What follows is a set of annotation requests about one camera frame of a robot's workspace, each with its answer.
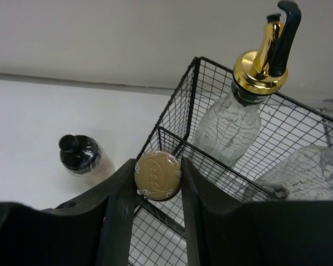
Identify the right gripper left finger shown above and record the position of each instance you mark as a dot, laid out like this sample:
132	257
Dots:
94	228

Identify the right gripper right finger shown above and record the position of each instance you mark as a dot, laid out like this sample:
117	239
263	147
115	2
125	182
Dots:
220	230

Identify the brown spice jar black lid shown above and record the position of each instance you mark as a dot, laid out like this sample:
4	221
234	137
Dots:
84	157

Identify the yellow label brown bottle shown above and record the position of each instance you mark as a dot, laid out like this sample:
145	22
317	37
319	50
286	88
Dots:
157	175

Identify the clear oil bottle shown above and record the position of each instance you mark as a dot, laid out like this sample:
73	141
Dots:
232	123

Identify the oil bottle with dark contents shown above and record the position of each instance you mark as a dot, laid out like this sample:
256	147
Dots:
307	174

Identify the black wire basket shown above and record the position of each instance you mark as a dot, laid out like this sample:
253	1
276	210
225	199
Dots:
286	126

